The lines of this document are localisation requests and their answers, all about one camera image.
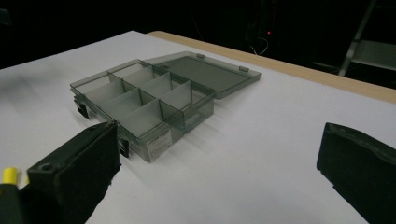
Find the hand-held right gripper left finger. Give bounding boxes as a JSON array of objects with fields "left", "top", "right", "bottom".
[{"left": 19, "top": 121, "right": 122, "bottom": 224}]

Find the white cable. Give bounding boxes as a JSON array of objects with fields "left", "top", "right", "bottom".
[{"left": 248, "top": 36, "right": 270, "bottom": 56}]

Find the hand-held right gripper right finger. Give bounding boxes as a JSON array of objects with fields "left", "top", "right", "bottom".
[{"left": 316, "top": 121, "right": 396, "bottom": 224}]

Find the metal stand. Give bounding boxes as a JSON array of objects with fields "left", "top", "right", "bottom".
[{"left": 312, "top": 0, "right": 396, "bottom": 77}]

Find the grey transparent compartment box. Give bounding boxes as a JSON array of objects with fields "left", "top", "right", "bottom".
[{"left": 69, "top": 50, "right": 262, "bottom": 163}]

